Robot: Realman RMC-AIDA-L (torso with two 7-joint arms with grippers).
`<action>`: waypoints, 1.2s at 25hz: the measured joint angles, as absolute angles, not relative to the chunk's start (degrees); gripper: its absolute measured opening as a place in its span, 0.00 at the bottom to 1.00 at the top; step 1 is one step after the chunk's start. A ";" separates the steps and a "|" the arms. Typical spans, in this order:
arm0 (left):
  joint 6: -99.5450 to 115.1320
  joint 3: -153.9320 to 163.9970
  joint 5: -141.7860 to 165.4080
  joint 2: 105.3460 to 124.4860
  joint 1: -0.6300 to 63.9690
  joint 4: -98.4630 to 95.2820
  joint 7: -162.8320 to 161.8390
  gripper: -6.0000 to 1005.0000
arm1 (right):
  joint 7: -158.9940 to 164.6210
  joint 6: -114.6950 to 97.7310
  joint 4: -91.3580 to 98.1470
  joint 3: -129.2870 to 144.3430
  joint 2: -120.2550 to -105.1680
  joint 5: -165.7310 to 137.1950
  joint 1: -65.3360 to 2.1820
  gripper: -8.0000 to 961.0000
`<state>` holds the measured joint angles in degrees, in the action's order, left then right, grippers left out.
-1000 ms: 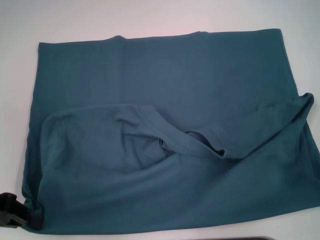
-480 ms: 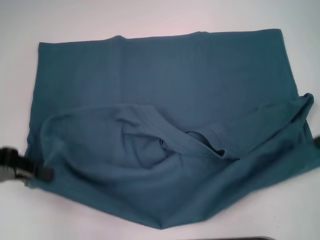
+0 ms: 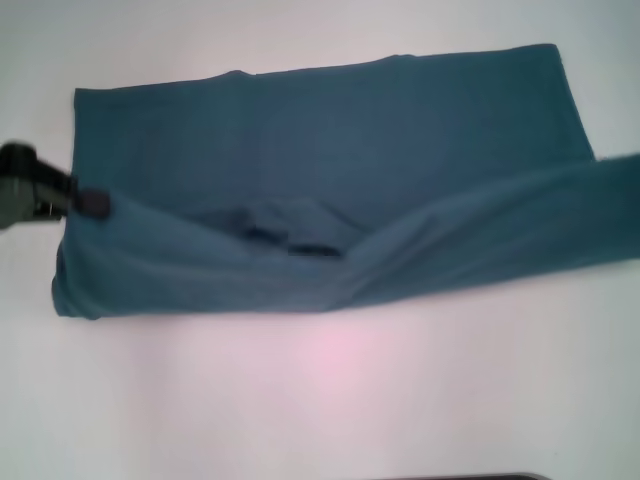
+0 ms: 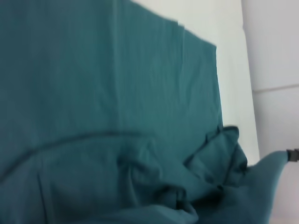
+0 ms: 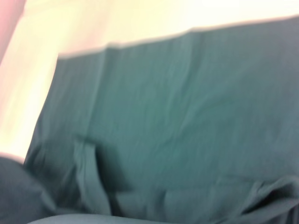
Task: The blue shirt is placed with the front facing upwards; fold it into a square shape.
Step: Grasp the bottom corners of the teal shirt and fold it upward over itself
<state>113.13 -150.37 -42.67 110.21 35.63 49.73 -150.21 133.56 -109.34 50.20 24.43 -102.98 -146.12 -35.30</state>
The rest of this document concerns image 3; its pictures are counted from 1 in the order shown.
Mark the blue shirt with pink print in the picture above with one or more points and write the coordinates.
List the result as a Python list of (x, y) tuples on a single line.
[(325, 175)]

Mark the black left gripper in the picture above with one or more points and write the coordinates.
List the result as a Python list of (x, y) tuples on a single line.
[(25, 185)]

